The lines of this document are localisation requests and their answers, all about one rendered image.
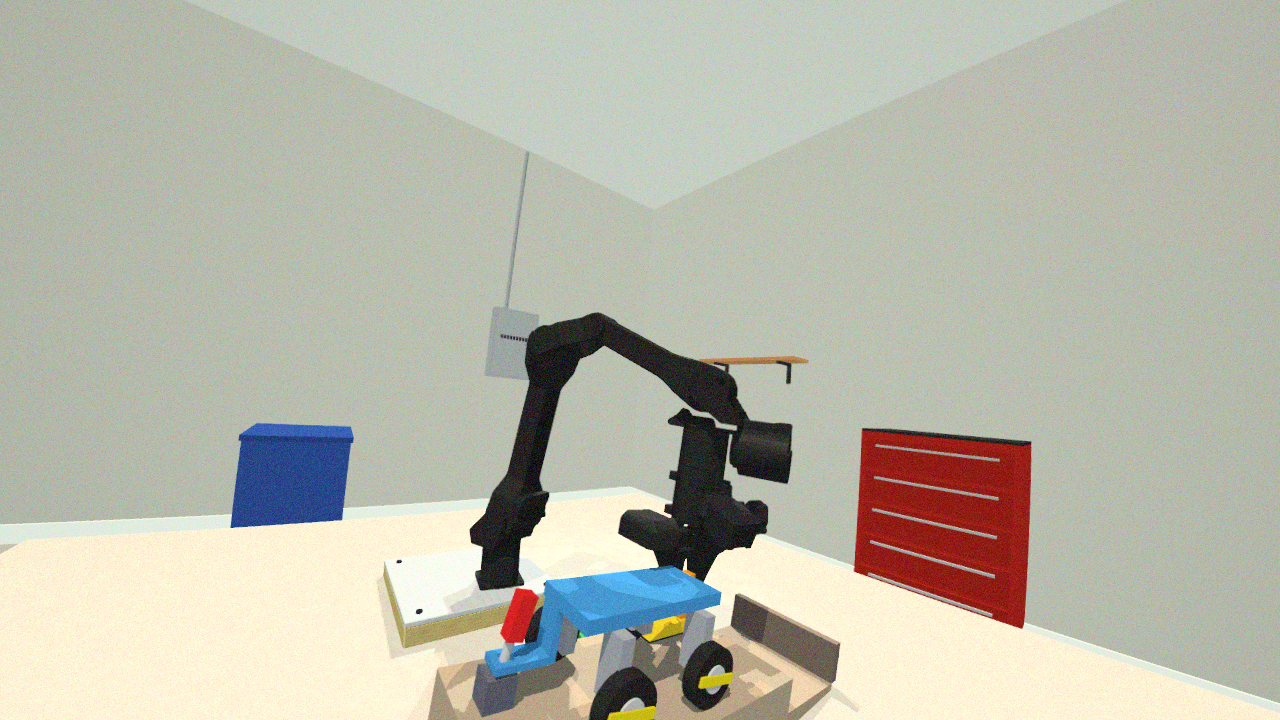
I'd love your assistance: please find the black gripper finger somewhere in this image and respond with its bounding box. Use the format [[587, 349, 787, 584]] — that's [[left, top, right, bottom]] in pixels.
[[687, 534, 724, 582], [653, 546, 696, 571]]

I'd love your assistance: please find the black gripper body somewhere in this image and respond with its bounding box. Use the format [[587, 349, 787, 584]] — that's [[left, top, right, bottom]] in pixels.
[[617, 462, 731, 551]]

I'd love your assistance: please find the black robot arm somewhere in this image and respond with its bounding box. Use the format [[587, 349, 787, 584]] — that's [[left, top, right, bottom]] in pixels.
[[468, 313, 794, 591]]

